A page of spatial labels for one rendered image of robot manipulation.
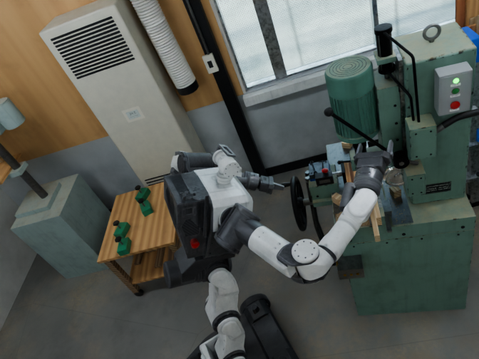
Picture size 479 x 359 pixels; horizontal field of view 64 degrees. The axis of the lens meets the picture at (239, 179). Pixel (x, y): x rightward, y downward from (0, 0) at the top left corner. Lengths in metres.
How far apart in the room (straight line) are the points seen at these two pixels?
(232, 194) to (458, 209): 1.02
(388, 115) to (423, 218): 0.52
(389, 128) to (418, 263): 0.76
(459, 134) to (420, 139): 0.19
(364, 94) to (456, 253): 0.94
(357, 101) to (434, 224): 0.67
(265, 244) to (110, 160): 2.48
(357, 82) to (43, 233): 2.60
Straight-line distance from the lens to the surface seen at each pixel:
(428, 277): 2.21
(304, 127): 3.16
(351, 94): 1.50
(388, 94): 1.55
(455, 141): 1.71
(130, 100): 2.73
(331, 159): 2.04
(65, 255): 3.47
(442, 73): 1.46
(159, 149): 2.92
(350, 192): 1.26
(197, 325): 2.78
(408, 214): 1.88
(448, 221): 1.87
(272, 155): 3.30
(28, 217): 3.34
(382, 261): 2.04
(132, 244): 2.71
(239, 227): 1.25
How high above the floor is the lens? 2.24
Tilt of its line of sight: 39 degrees down
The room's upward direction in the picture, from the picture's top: 24 degrees counter-clockwise
